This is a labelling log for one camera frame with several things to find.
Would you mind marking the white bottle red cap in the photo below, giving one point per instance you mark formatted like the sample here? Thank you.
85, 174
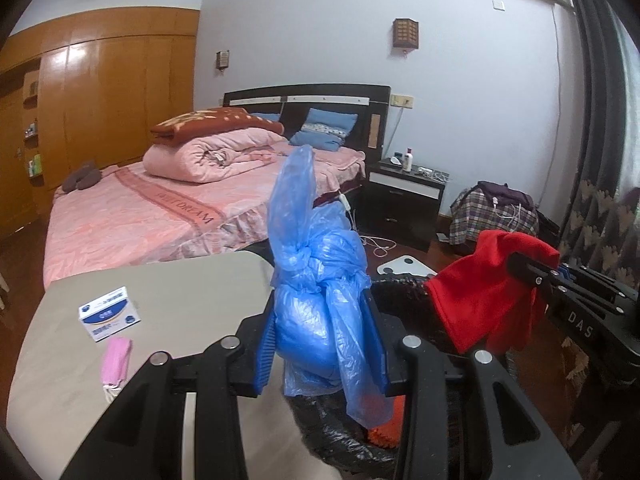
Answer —
408, 161

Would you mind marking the white floor scale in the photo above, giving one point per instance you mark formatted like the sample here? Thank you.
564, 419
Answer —
406, 266

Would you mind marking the black trash bag bin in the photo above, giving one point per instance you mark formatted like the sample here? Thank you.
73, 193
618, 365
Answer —
400, 305

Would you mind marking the white wall switch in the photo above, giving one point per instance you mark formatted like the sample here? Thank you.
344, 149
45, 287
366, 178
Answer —
498, 5

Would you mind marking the dark patterned curtain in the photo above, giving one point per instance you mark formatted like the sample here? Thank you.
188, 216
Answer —
595, 135

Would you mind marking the red cloth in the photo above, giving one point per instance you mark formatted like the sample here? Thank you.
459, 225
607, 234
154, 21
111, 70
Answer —
480, 285

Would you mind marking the small wall box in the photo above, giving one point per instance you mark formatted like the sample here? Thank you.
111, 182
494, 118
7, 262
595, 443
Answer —
223, 59

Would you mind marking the pink face mask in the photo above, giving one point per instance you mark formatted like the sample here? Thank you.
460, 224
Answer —
117, 362

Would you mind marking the dark grey clothing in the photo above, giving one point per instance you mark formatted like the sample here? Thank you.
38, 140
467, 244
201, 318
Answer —
82, 178

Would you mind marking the plaid bag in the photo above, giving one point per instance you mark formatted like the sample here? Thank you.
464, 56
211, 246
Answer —
492, 217

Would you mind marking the purple clothing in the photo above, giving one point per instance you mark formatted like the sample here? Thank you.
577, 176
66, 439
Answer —
500, 192

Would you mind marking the dark wooden headboard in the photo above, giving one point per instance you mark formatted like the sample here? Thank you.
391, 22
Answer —
325, 97

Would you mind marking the blue pillow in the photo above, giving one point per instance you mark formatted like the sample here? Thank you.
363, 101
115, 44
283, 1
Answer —
320, 135

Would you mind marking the orange ribbed cloth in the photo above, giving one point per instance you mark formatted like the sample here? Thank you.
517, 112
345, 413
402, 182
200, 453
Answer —
385, 430

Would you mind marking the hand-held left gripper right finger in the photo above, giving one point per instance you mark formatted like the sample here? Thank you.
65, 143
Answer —
378, 355

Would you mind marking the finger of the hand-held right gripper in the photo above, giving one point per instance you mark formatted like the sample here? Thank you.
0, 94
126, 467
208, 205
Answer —
585, 276
537, 270

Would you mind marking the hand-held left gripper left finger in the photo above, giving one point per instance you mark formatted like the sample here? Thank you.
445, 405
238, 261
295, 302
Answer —
265, 355

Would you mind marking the blue plastic bag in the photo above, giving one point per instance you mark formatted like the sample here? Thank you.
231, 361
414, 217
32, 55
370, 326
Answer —
310, 285

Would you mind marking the folded pink quilt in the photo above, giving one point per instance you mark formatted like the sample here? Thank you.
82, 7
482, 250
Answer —
210, 156

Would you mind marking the wooden wall lamp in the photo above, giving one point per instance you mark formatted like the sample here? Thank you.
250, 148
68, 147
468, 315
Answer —
405, 34

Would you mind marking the wooden wardrobe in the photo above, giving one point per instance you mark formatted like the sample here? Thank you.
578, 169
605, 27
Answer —
100, 100

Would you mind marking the bed with pink sheet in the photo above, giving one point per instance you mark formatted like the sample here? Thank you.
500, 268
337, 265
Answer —
125, 210

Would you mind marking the folded brown blanket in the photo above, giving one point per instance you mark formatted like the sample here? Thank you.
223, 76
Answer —
210, 121

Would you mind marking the cream wall socket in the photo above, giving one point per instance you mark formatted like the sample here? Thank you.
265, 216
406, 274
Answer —
402, 101

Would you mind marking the white and blue box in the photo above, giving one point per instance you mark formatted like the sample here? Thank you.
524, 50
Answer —
110, 312

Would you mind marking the black and white nightstand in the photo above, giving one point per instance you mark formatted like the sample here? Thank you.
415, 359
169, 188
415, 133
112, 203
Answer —
405, 200

